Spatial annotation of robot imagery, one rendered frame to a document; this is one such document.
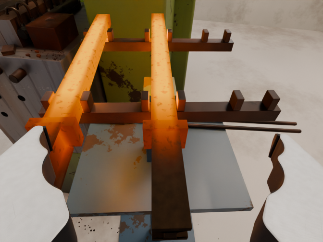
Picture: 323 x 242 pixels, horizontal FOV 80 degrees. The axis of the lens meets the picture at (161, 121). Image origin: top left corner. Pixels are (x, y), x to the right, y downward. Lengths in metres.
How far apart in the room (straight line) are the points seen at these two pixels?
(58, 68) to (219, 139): 0.49
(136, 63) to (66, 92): 0.52
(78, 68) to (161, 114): 0.15
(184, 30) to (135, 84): 0.48
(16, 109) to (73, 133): 0.65
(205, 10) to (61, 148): 3.74
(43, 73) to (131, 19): 0.31
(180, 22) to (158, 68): 0.86
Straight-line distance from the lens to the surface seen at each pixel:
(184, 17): 1.14
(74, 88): 0.27
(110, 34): 0.43
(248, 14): 3.94
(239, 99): 0.26
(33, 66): 0.68
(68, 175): 1.16
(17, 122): 0.93
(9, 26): 0.73
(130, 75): 0.80
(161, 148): 0.18
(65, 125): 0.22
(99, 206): 0.47
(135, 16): 0.70
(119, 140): 0.55
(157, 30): 0.42
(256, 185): 1.47
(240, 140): 1.66
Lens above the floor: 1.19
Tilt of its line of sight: 46 degrees down
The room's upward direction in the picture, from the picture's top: 2 degrees clockwise
